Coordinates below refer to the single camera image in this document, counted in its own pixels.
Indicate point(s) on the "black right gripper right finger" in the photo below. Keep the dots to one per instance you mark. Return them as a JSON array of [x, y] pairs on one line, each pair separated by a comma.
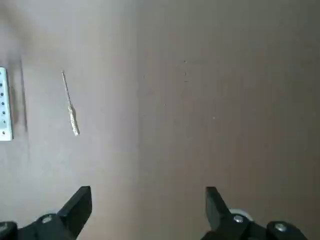
[[217, 212]]

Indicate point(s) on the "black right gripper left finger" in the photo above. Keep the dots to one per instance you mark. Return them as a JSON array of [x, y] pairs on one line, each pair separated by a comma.
[[67, 217]]

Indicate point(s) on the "white test tube rack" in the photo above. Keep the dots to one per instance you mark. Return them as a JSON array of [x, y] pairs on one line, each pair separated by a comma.
[[5, 105]]

